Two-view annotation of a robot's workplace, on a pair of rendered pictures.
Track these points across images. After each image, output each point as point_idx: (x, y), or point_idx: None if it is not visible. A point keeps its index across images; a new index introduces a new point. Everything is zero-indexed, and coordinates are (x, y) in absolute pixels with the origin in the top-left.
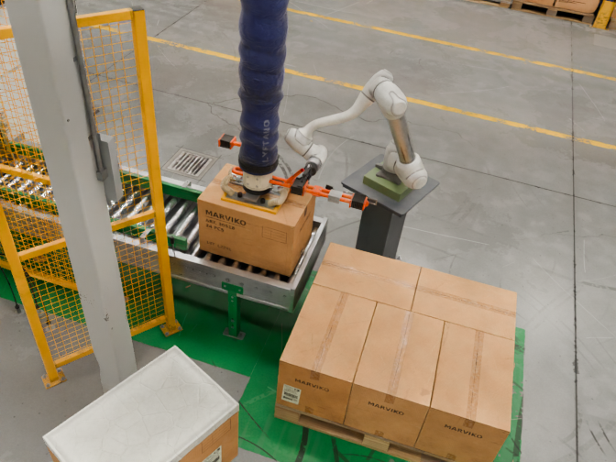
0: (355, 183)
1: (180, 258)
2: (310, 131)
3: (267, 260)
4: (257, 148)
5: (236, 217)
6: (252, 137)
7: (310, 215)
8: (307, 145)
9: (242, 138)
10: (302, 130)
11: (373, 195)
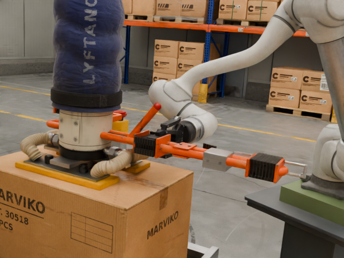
0: (266, 199)
1: None
2: (188, 81)
3: None
4: (74, 53)
5: (29, 196)
6: (65, 30)
7: (178, 221)
8: (182, 102)
9: (54, 42)
10: (176, 79)
11: (298, 215)
